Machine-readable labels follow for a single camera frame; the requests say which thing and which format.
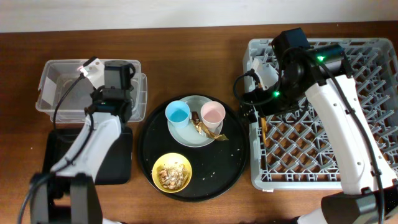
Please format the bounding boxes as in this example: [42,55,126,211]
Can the yellow bowl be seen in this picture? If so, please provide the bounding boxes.
[152,152,193,194]

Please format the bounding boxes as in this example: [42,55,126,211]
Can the gold snack wrapper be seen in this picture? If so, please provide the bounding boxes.
[190,111,228,141]

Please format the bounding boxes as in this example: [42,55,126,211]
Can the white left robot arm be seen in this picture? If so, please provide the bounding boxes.
[17,57,136,223]

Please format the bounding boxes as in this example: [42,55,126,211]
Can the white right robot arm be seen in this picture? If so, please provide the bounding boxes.
[237,28,397,223]

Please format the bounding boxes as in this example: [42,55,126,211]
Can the grey dishwasher rack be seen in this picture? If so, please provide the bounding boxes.
[241,38,397,191]

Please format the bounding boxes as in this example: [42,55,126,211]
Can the clear plastic bin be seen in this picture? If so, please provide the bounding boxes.
[35,59,147,124]

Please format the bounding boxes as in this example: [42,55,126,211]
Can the blue cup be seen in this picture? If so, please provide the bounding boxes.
[165,100,190,128]

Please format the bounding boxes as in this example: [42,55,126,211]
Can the black rectangular tray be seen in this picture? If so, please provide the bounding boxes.
[42,127,133,185]

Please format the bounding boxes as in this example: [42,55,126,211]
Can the grey plate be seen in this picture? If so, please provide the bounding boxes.
[167,95,223,147]

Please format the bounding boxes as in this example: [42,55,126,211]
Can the food scraps in bowl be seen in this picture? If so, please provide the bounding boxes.
[157,162,190,190]

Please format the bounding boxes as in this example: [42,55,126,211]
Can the pink cup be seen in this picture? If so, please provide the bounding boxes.
[200,101,226,128]

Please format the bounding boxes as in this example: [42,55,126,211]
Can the round black tray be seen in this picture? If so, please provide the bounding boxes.
[136,95,249,202]

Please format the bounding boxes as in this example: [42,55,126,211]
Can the black right camera cable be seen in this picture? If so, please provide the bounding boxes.
[232,68,280,106]

